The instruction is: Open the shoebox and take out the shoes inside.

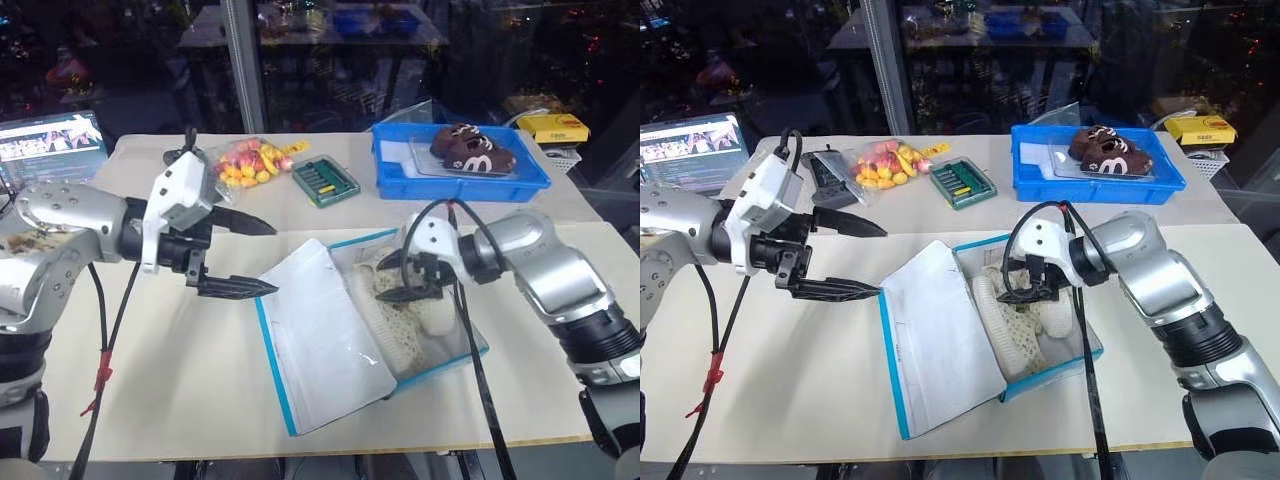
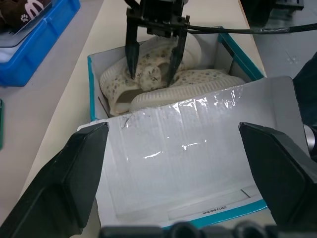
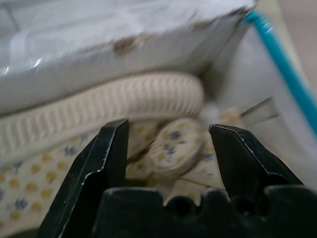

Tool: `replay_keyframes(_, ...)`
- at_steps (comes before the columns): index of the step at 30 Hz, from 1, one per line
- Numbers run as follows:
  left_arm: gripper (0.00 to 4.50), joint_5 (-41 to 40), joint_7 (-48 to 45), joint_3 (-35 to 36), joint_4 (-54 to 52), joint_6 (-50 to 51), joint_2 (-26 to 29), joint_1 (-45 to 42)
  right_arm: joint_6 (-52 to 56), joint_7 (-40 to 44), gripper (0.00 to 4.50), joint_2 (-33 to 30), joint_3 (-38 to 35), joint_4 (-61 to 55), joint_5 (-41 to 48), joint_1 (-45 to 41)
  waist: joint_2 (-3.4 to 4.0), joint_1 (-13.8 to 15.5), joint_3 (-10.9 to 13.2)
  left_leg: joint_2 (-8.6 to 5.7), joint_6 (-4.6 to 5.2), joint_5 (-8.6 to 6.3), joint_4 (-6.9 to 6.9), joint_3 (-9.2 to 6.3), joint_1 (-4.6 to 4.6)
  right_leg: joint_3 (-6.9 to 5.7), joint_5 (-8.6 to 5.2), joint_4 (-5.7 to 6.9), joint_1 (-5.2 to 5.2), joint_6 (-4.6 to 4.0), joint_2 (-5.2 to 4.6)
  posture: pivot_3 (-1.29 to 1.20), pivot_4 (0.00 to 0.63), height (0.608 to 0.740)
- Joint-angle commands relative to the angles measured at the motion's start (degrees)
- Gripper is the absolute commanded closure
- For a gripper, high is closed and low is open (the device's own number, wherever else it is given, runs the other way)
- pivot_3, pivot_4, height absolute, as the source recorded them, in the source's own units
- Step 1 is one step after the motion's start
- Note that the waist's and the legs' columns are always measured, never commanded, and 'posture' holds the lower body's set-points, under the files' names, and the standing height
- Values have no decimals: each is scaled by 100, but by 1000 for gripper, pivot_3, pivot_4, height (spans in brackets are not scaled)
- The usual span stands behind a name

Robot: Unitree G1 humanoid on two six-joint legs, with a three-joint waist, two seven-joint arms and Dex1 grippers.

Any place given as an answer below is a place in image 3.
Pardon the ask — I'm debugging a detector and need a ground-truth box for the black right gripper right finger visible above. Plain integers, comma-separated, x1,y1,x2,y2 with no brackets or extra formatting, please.
209,123,305,199

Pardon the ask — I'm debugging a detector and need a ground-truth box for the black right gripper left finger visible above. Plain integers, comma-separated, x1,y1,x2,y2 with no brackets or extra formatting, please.
39,118,131,238

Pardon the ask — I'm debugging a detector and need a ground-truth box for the white shoebox with teal edge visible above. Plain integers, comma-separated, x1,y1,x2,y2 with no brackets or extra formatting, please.
0,0,317,194

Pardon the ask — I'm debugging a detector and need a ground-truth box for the floral patterned cloth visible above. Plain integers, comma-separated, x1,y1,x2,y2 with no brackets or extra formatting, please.
0,74,245,233

